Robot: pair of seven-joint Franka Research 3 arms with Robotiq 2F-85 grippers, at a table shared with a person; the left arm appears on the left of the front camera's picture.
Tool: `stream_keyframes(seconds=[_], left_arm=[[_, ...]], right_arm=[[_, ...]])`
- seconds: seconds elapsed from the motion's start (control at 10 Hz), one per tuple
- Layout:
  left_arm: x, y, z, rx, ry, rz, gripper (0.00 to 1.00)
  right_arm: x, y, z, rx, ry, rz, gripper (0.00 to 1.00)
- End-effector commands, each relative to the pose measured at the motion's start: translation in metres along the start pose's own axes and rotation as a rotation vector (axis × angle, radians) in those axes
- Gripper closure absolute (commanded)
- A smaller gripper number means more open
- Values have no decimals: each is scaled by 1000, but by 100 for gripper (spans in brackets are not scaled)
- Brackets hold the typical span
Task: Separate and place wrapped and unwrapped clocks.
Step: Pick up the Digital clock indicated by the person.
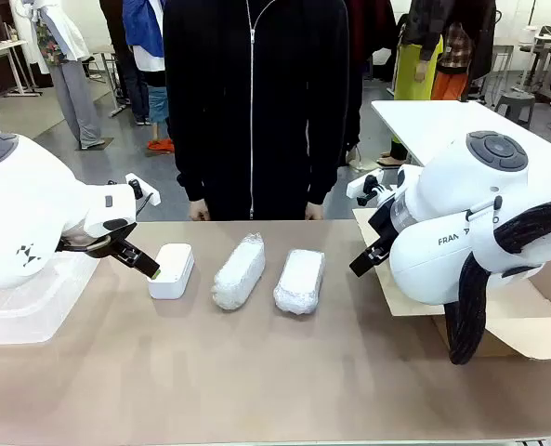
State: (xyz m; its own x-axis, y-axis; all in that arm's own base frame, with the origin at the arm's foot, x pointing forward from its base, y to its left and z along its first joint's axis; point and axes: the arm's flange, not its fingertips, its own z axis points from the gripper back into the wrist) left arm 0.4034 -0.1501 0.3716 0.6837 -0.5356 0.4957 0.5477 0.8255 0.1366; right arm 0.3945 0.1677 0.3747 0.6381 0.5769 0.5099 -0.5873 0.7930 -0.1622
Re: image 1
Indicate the person's left hand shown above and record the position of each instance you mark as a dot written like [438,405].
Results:
[314,211]

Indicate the bystander with yellow apron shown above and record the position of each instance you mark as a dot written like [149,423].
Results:
[412,69]

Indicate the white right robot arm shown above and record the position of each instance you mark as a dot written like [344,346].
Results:
[465,186]

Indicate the bystander in dark red top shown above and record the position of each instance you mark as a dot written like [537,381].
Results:
[372,28]

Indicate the bystander in dark trousers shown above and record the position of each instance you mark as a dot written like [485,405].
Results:
[131,88]

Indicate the person's left forearm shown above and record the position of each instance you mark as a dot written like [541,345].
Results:
[335,158]

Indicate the person's right hand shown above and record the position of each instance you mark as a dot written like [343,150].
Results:
[198,211]

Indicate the clear plastic bin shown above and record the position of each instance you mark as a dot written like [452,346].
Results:
[24,320]

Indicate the white background desk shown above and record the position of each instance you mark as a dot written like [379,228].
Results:
[5,46]

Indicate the white-legged background table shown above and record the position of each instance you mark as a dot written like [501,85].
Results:
[105,51]

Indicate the brown cardboard box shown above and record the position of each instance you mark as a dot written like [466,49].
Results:
[512,334]

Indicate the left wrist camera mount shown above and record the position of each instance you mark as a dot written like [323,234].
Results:
[147,192]

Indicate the bystander in orange trousers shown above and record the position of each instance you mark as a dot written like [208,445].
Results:
[449,86]

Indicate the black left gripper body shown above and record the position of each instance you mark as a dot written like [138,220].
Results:
[112,244]

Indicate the person in black hoodie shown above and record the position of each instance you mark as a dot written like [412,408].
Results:
[256,93]

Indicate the person's right forearm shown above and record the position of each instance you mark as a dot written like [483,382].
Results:
[184,158]

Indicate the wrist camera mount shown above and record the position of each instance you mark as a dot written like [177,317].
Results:
[361,186]
[147,192]

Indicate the grey metal stool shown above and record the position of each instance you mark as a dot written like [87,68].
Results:
[516,104]

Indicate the unwrapped white clock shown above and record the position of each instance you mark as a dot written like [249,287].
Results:
[177,269]

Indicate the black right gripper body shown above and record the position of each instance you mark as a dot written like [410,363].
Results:
[384,218]

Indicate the bystander in blue jacket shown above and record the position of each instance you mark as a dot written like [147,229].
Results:
[140,23]

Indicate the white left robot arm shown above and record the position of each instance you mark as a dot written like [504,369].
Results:
[24,209]

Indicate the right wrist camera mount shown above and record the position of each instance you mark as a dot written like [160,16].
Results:
[361,186]

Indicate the tall bubble-wrapped clock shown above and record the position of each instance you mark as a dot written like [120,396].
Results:
[238,274]

